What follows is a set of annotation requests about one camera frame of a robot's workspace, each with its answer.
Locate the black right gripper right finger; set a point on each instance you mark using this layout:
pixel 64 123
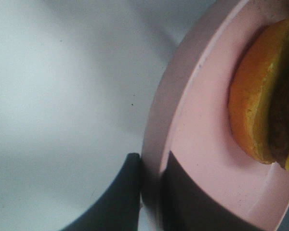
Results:
pixel 186 207

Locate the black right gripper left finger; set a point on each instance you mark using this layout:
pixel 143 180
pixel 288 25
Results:
pixel 118 208

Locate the pink round plate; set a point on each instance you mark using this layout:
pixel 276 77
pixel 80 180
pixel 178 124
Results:
pixel 188 121

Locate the toy burger with lettuce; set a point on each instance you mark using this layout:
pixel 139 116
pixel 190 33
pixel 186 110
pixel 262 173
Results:
pixel 263 68

